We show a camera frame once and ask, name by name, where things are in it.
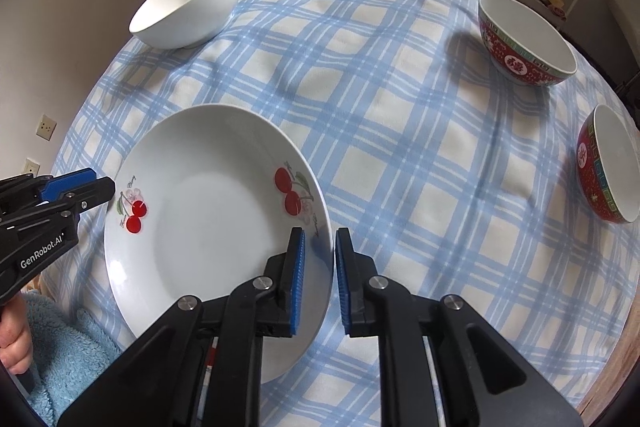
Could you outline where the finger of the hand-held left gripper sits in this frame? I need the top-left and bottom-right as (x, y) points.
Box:
(0, 168), (97, 212)
(32, 176), (116, 212)

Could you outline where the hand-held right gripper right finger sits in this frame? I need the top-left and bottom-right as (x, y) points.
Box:
(335, 227), (583, 427)

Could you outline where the red patterned bowl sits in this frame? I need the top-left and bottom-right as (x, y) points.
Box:
(576, 104), (640, 225)
(477, 0), (579, 88)

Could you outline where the blue checked tablecloth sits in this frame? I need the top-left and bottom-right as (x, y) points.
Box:
(47, 0), (636, 427)

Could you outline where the large white bowl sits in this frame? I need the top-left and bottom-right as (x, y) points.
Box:
(129, 0), (244, 49)

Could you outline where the person's left hand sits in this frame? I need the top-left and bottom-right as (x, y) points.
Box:
(0, 294), (35, 375)

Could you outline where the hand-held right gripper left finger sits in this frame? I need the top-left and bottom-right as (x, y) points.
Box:
(57, 227), (307, 427)

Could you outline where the white cherry-print plate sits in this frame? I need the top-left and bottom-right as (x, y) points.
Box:
(103, 104), (335, 384)

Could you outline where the person's left forearm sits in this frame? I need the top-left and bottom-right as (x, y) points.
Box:
(20, 291), (128, 427)

